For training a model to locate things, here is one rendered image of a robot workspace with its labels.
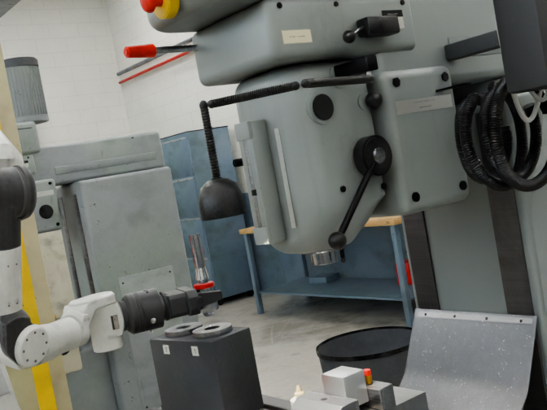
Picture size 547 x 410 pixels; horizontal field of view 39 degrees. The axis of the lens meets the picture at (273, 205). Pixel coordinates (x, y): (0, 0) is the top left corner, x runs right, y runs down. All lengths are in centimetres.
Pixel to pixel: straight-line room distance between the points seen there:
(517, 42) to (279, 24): 38
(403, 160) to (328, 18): 28
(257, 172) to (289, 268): 731
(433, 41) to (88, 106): 978
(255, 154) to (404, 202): 28
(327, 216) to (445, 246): 46
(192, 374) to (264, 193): 60
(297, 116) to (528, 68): 37
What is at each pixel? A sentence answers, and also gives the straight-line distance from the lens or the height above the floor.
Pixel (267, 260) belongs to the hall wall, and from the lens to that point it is 888.
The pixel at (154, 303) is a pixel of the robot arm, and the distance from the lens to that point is 166.
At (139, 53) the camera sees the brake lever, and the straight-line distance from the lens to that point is 133.
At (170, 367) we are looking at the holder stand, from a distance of 180.
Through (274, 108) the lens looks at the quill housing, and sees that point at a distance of 128.
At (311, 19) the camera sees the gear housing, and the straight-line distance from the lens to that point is 127.
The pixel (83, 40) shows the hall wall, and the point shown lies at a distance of 1128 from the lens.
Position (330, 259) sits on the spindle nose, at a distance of 136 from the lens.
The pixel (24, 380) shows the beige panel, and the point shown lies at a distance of 296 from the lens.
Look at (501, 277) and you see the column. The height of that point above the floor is 117.
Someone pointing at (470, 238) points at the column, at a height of 125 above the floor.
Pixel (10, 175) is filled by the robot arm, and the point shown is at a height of 153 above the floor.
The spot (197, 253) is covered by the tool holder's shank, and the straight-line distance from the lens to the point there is 171.
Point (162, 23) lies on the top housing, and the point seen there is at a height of 173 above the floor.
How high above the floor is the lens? 147
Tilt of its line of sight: 3 degrees down
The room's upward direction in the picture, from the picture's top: 10 degrees counter-clockwise
